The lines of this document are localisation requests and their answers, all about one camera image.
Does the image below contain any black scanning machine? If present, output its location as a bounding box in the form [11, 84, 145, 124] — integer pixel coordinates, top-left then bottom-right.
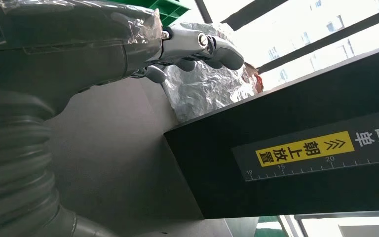
[44, 42, 379, 237]

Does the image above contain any green plastic crate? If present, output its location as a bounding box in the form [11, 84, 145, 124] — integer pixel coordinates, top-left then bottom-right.
[108, 0, 190, 27]

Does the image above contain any green conveyor belt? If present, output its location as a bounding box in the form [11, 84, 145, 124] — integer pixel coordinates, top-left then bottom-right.
[255, 216, 288, 237]

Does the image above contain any crumpled grey poly mailer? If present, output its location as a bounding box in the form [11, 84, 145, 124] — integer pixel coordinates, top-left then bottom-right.
[161, 22, 264, 123]

